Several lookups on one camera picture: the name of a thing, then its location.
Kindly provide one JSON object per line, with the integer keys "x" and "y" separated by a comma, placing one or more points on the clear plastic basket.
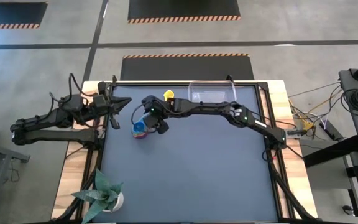
{"x": 211, "y": 91}

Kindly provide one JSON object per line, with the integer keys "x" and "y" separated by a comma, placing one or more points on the grey table mat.
{"x": 182, "y": 174}

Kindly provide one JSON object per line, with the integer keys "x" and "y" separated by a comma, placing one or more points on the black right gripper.
{"x": 158, "y": 123}

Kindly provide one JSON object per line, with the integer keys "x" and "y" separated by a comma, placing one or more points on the black power strip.
{"x": 328, "y": 130}

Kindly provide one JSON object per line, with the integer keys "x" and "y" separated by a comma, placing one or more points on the black floor mat striped edge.
{"x": 182, "y": 9}
{"x": 11, "y": 14}
{"x": 185, "y": 67}

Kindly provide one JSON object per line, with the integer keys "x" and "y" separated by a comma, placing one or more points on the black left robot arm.
{"x": 57, "y": 116}

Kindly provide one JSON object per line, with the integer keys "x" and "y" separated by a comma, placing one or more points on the blue measuring cup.
{"x": 139, "y": 127}

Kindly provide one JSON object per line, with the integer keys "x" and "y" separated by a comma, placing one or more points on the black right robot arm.
{"x": 216, "y": 109}

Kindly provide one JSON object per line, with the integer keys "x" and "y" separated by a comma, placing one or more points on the black cart leg beam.
{"x": 328, "y": 154}

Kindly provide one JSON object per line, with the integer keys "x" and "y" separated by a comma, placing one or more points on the purple measuring cup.
{"x": 139, "y": 137}

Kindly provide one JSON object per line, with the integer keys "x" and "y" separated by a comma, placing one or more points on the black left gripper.
{"x": 102, "y": 104}

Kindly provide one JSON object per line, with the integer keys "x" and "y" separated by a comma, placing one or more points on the succulent plant in white pot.
{"x": 99, "y": 196}

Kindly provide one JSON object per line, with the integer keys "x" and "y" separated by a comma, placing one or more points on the yellow measuring cup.
{"x": 168, "y": 94}

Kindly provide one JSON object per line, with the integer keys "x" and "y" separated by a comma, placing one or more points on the small black caster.
{"x": 347, "y": 210}

